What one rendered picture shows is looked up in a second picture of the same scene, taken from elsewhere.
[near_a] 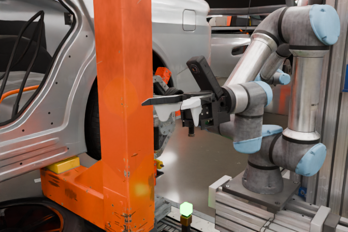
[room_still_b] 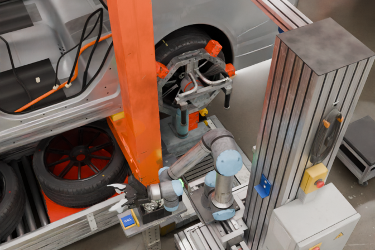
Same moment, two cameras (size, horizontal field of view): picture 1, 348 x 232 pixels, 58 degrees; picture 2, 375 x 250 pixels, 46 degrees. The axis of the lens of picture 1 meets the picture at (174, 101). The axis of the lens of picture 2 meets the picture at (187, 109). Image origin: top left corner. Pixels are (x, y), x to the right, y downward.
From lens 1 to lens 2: 1.79 m
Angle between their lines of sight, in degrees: 40
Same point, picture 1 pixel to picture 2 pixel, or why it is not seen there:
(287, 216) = (215, 226)
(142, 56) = (148, 104)
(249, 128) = (166, 203)
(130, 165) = (140, 157)
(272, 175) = not seen: hidden behind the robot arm
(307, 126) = (219, 200)
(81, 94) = not seen: hidden behind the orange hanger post
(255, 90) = (167, 192)
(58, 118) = (113, 89)
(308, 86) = (220, 185)
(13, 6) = not seen: outside the picture
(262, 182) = (206, 203)
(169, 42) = (229, 12)
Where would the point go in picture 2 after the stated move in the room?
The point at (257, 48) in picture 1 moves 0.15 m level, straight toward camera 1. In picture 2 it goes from (197, 151) to (177, 171)
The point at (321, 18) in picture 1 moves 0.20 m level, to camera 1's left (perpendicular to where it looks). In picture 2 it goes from (219, 166) to (178, 151)
